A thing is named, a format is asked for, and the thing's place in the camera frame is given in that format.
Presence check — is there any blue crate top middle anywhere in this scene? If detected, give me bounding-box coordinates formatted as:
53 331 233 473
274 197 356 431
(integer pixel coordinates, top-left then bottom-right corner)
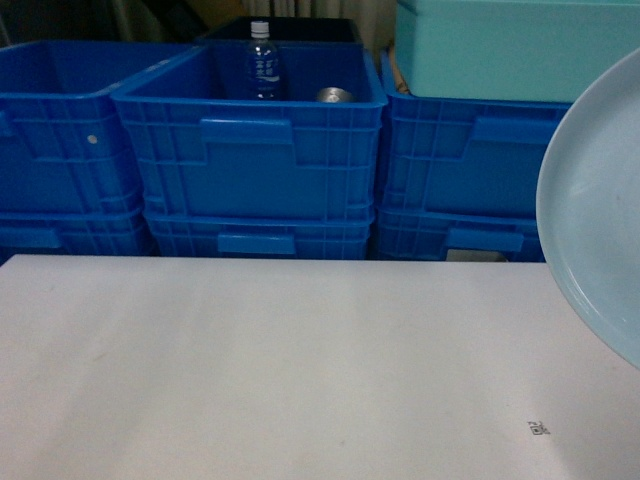
113 41 386 221

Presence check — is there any blue crate bottom right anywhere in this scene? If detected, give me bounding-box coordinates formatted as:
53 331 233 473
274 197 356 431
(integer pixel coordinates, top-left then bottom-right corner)
372 208 544 262

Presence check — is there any light blue oval tray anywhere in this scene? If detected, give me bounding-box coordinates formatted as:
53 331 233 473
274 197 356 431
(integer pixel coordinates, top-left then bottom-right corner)
536 52 639 366

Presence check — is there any blue crate top right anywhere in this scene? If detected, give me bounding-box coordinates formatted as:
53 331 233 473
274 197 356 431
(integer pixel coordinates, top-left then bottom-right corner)
376 50 569 219

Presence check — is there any silver metal can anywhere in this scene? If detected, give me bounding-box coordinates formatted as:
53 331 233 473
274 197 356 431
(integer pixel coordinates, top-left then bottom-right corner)
316 87 355 103

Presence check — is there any blue crate bottom middle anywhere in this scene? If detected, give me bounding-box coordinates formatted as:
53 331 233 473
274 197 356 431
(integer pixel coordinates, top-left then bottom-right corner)
143 208 374 260

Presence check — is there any clear water bottle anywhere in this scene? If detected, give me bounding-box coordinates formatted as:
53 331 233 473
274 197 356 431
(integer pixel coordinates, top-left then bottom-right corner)
245 20 281 101

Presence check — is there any blue crate bottom left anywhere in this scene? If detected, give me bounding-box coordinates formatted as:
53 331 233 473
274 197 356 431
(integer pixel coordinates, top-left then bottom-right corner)
1 208 158 262

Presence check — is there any blue crate top left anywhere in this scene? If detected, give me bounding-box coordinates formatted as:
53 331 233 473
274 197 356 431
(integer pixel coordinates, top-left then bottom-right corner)
1 40 187 215

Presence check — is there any blue crate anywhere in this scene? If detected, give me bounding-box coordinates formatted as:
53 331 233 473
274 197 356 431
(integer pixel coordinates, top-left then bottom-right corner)
143 208 374 260
1 40 187 215
376 50 569 219
372 208 544 262
1 208 158 262
113 41 386 221

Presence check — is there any teal plastic box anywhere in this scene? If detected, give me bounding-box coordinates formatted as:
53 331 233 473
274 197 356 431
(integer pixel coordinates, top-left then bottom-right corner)
395 1 639 103

